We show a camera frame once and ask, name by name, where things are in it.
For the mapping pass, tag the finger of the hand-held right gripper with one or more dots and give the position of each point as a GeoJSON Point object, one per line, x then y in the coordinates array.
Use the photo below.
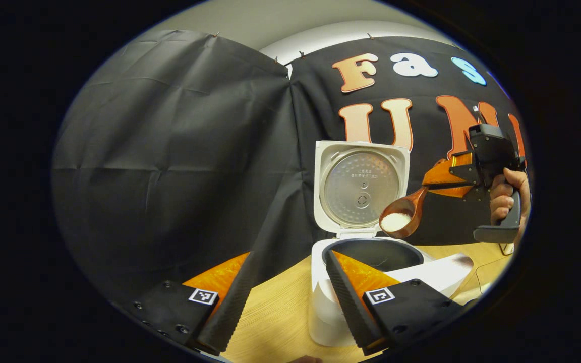
{"type": "Point", "coordinates": [447, 174]}
{"type": "Point", "coordinates": [457, 190]}

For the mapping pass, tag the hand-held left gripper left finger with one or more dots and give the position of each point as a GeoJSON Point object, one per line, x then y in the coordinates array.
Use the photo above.
{"type": "Point", "coordinates": [230, 307]}

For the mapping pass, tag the black backdrop cloth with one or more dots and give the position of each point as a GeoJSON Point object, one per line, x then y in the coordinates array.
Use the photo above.
{"type": "Point", "coordinates": [169, 176]}

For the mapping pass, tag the white rice cooker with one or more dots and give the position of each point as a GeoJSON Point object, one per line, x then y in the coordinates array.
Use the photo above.
{"type": "Point", "coordinates": [361, 186]}

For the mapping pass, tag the white rice spoonful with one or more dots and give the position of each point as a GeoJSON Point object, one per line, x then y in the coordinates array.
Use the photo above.
{"type": "Point", "coordinates": [396, 222]}

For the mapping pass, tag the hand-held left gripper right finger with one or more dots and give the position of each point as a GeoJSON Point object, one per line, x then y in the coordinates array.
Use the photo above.
{"type": "Point", "coordinates": [351, 307]}

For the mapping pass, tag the brown wooden spoon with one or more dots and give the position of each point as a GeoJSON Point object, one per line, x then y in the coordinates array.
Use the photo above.
{"type": "Point", "coordinates": [414, 206]}

